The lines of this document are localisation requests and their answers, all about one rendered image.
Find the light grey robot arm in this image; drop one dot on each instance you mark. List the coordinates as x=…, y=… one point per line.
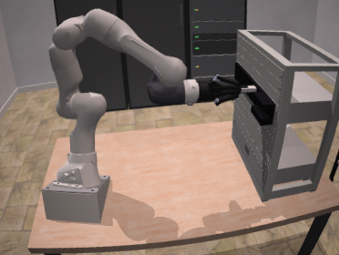
x=81, y=169

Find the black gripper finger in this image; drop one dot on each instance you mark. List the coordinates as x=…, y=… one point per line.
x=235, y=85
x=232, y=94

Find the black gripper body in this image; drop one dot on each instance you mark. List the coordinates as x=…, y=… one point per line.
x=205, y=86

